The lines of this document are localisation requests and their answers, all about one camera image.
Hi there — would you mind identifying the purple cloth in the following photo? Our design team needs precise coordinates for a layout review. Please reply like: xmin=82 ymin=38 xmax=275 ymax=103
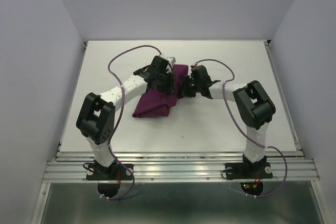
xmin=132 ymin=65 xmax=188 ymax=118

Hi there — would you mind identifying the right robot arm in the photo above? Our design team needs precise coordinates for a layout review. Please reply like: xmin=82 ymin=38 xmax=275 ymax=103
xmin=182 ymin=65 xmax=276 ymax=177

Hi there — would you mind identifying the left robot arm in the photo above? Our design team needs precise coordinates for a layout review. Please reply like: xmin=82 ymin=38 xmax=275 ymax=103
xmin=76 ymin=55 xmax=176 ymax=179

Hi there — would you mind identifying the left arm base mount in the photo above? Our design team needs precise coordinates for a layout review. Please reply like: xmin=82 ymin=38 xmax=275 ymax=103
xmin=82 ymin=160 xmax=135 ymax=200

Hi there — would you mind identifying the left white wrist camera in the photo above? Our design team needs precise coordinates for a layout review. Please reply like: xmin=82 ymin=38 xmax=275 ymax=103
xmin=164 ymin=57 xmax=176 ymax=66

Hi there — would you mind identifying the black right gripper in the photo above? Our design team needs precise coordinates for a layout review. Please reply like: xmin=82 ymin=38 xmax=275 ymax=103
xmin=175 ymin=75 xmax=201 ymax=97

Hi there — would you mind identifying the aluminium front rail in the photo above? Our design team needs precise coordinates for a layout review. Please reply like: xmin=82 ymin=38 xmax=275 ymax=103
xmin=43 ymin=151 xmax=320 ymax=183

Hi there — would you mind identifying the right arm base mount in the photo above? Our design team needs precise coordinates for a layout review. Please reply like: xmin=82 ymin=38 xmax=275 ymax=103
xmin=221 ymin=154 xmax=273 ymax=198

